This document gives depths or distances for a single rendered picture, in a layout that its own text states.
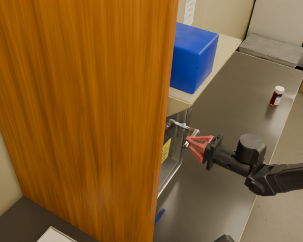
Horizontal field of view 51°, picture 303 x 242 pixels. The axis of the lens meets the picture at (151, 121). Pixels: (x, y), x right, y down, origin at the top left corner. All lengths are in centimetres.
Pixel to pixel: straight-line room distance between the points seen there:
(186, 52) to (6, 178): 78
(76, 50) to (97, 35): 7
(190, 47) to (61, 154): 43
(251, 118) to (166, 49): 110
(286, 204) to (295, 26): 202
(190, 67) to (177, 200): 65
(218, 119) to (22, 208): 89
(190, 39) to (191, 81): 8
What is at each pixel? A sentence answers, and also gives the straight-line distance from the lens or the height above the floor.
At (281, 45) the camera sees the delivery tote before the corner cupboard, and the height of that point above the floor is 33.
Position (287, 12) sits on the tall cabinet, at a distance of 379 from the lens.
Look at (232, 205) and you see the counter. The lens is 118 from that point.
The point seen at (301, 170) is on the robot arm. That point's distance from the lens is 82.
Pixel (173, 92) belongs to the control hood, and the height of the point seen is 151.
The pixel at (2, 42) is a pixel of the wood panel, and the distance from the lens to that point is 74.
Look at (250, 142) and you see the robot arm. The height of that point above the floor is 130.
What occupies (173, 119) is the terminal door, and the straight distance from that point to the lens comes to 89.
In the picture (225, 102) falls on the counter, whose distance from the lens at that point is 161.
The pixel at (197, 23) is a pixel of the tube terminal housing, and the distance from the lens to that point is 86.
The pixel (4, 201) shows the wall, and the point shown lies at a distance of 121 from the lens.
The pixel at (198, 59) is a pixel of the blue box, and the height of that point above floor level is 159.
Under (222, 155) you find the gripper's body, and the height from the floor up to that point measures 122.
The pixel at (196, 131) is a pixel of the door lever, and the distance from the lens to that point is 100.
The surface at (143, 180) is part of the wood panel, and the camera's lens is 69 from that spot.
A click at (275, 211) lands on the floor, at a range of 245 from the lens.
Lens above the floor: 187
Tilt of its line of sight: 41 degrees down
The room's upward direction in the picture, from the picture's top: 4 degrees clockwise
